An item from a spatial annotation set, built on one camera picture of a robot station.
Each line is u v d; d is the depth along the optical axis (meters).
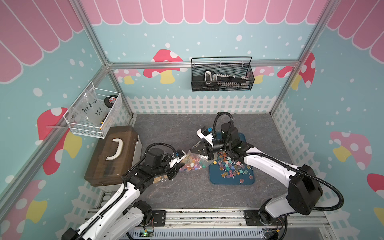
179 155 0.63
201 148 0.66
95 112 0.70
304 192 0.42
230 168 0.90
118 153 0.75
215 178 0.88
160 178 0.85
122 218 0.57
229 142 0.61
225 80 0.88
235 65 0.90
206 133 0.61
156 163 0.57
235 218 0.76
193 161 0.78
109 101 0.81
